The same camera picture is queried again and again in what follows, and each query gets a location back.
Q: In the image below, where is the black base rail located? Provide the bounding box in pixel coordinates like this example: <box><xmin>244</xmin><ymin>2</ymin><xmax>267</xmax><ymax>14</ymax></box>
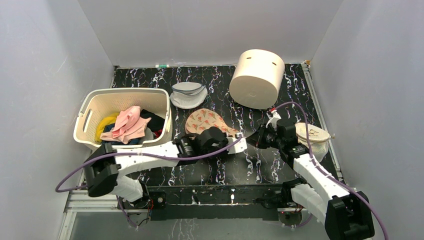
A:
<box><xmin>118</xmin><ymin>184</ymin><xmax>304</xmax><ymax>225</ymax></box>

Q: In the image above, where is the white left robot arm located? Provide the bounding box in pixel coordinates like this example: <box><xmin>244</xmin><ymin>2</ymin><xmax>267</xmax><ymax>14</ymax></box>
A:
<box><xmin>83</xmin><ymin>127</ymin><xmax>229</xmax><ymax>208</ymax></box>

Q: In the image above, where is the yellow garment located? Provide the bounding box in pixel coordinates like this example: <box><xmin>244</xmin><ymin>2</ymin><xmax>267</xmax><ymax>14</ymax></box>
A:
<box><xmin>94</xmin><ymin>112</ymin><xmax>120</xmax><ymax>144</ymax></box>

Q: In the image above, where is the dark blue garment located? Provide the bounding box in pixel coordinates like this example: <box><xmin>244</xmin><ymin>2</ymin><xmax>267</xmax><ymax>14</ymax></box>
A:
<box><xmin>100</xmin><ymin>123</ymin><xmax>142</xmax><ymax>146</ymax></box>

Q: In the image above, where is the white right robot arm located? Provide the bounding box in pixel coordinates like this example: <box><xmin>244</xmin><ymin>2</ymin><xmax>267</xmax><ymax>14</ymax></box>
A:
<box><xmin>246</xmin><ymin>120</ymin><xmax>375</xmax><ymax>240</ymax></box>

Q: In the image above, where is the cream perforated laundry basket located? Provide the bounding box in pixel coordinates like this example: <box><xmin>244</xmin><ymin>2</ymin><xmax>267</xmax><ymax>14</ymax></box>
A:
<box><xmin>73</xmin><ymin>87</ymin><xmax>173</xmax><ymax>152</ymax></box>

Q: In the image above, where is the white mesh laundry bag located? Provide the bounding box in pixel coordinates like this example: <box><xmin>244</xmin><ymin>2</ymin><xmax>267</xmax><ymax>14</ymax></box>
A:
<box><xmin>169</xmin><ymin>82</ymin><xmax>208</xmax><ymax>110</ymax></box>

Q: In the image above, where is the floral mesh laundry bag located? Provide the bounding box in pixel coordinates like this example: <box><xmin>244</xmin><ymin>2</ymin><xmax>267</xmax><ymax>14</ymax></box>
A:
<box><xmin>184</xmin><ymin>108</ymin><xmax>240</xmax><ymax>137</ymax></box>

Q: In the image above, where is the red garment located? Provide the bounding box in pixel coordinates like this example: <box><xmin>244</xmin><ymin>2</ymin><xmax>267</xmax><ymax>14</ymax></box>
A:
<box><xmin>153</xmin><ymin>129</ymin><xmax>163</xmax><ymax>139</ymax></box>

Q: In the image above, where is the pink garment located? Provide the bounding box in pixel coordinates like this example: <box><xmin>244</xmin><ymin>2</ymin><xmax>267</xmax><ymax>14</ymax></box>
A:
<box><xmin>100</xmin><ymin>106</ymin><xmax>151</xmax><ymax>144</ymax></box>

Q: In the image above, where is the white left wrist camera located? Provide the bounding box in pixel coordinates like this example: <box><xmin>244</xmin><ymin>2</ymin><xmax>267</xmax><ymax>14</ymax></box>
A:
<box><xmin>226</xmin><ymin>132</ymin><xmax>248</xmax><ymax>155</ymax></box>

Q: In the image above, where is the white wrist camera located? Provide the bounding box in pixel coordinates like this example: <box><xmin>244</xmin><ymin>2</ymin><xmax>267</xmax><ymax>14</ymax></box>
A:
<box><xmin>226</xmin><ymin>132</ymin><xmax>248</xmax><ymax>155</ymax></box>
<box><xmin>265</xmin><ymin>108</ymin><xmax>281</xmax><ymax>131</ymax></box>

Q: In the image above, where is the cream round drum container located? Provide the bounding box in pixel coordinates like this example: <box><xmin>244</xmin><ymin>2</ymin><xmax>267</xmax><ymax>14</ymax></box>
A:
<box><xmin>229</xmin><ymin>49</ymin><xmax>285</xmax><ymax>110</ymax></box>

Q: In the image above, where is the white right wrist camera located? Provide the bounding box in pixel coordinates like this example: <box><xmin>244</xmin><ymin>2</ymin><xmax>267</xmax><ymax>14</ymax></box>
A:
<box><xmin>265</xmin><ymin>108</ymin><xmax>281</xmax><ymax>131</ymax></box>

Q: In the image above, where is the beige round mesh bag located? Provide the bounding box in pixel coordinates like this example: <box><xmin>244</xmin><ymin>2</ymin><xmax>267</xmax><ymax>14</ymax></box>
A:
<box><xmin>295</xmin><ymin>122</ymin><xmax>331</xmax><ymax>163</ymax></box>

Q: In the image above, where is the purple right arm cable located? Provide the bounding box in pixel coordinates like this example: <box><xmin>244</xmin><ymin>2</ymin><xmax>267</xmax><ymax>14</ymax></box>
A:
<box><xmin>269</xmin><ymin>101</ymin><xmax>390</xmax><ymax>240</ymax></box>

